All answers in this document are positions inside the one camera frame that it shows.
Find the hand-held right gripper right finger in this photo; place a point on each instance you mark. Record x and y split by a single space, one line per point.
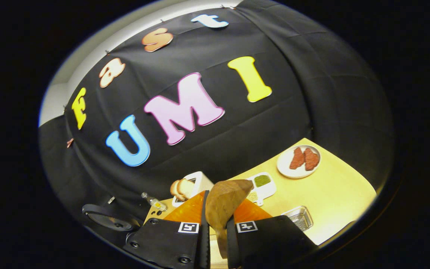
267 239

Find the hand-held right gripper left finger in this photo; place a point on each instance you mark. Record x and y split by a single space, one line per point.
166 243

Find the wooden spoon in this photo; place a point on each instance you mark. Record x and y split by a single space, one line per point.
222 205

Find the dark grey rice cooker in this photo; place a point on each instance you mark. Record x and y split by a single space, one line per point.
110 220

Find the small clear glass bottle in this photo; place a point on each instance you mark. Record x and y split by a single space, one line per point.
157 204

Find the pale yellow soybeans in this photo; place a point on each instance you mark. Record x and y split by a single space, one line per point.
252 197

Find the white divided dish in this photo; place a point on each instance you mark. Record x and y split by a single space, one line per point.
268 190

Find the bread slice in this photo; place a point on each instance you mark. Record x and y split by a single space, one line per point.
174 189
186 188

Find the green beans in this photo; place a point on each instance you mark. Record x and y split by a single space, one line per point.
262 180

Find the small grey clip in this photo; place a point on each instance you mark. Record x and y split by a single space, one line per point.
111 200

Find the white toaster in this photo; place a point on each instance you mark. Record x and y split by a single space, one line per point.
202 181

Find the round white plate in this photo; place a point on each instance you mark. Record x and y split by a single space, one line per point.
286 170

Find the red meat piece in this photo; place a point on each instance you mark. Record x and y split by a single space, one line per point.
311 159
297 158

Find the black backdrop cloth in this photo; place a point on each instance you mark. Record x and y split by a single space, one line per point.
237 123

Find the red clip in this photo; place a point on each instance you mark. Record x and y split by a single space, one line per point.
69 142

